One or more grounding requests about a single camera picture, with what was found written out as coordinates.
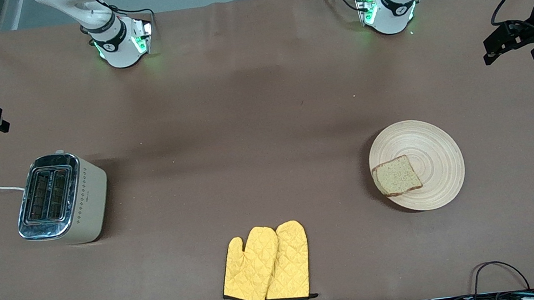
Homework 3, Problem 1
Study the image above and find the round wooden plate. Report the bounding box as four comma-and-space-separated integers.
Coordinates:
364, 114, 470, 217

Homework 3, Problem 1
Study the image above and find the brown bread slice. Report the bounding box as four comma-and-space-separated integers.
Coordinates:
370, 153, 424, 200

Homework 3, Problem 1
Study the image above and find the beige chrome two-slot toaster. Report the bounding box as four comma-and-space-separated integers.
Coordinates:
10, 145, 115, 251

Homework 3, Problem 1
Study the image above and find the brown table cover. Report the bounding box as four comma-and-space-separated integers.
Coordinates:
0, 0, 534, 300

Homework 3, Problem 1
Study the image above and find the yellow quilted oven mitt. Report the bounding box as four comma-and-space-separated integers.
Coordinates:
257, 218, 319, 300
216, 224, 285, 300

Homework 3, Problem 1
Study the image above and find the black right base cable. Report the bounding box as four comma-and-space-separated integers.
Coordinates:
107, 0, 157, 42

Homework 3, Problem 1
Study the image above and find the black looped cable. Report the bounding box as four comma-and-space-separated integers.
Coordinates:
469, 257, 531, 298

